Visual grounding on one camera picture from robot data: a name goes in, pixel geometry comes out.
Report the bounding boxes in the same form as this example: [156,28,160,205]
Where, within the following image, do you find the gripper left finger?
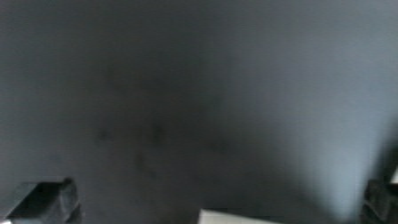
[0,178,82,224]

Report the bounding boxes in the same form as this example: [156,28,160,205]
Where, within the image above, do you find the white block with markers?
[197,209,282,224]

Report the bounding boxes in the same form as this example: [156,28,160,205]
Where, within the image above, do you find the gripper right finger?
[359,180,398,224]

